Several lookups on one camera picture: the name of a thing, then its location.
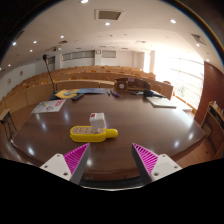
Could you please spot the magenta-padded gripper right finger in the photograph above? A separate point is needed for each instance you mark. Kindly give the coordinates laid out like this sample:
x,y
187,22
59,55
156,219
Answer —
x,y
163,165

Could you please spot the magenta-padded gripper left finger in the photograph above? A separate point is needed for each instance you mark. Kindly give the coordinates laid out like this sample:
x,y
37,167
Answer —
x,y
56,165

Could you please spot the white charger block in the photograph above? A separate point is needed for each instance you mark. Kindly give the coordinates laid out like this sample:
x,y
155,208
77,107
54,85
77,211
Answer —
x,y
97,121

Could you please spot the white leaflet with red print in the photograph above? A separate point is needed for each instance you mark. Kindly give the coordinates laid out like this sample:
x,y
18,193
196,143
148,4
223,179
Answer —
x,y
48,106

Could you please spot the wooden shelf unit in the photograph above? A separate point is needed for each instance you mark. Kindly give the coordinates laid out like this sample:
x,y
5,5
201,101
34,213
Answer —
x,y
213,128

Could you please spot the white notepad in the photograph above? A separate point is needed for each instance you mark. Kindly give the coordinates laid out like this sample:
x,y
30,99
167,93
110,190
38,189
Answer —
x,y
161,102

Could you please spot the small folding side table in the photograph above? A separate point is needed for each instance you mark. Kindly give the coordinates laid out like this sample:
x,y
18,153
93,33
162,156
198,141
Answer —
x,y
6,116

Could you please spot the black remote control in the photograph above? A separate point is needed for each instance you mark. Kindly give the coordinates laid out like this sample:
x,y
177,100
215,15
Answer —
x,y
77,97

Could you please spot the black pouch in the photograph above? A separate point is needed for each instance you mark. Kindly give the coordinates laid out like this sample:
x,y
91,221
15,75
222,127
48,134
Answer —
x,y
148,93

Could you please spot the rows of wooden auditorium seats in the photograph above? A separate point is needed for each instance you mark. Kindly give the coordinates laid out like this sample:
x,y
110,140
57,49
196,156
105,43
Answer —
x,y
40,90

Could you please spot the blue book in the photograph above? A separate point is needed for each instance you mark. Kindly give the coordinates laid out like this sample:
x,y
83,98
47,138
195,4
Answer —
x,y
91,90

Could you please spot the red marker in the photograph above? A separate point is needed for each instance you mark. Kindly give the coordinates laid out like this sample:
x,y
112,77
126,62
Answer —
x,y
115,94

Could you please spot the large bright window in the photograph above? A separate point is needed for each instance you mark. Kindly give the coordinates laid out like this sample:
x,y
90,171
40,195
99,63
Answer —
x,y
181,80

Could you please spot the blue marker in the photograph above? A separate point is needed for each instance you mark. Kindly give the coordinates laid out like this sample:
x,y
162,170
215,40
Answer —
x,y
108,93

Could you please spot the wooden desk organizer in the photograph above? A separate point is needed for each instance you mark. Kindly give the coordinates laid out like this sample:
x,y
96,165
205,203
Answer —
x,y
120,86

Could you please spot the black gooseneck microphone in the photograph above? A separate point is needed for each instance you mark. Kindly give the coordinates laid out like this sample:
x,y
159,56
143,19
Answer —
x,y
45,57

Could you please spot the ceiling projector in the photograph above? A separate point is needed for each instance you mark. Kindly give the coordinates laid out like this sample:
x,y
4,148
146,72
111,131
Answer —
x,y
58,48

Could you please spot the small ceiling air vent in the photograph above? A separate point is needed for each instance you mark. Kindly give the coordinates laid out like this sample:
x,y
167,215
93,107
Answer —
x,y
197,38

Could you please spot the round ceiling lights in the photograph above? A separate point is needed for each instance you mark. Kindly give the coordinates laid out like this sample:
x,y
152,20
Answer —
x,y
107,24

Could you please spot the large square ceiling air vent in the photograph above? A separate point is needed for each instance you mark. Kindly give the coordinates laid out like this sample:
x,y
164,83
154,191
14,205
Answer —
x,y
109,15

